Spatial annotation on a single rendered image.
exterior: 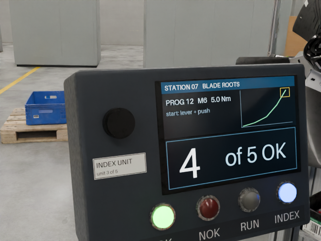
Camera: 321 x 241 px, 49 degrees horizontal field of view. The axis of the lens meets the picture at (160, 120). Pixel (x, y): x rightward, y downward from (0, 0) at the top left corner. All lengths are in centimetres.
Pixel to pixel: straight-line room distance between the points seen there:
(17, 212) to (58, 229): 36
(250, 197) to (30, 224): 211
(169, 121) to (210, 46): 624
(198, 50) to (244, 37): 87
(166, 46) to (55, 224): 463
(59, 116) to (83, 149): 340
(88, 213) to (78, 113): 9
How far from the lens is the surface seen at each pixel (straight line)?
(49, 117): 373
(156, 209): 35
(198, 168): 36
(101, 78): 32
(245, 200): 39
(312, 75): 114
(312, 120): 107
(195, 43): 650
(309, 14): 139
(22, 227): 240
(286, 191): 42
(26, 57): 831
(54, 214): 248
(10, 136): 373
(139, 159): 33
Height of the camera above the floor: 131
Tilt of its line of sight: 18 degrees down
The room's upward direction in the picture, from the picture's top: 2 degrees clockwise
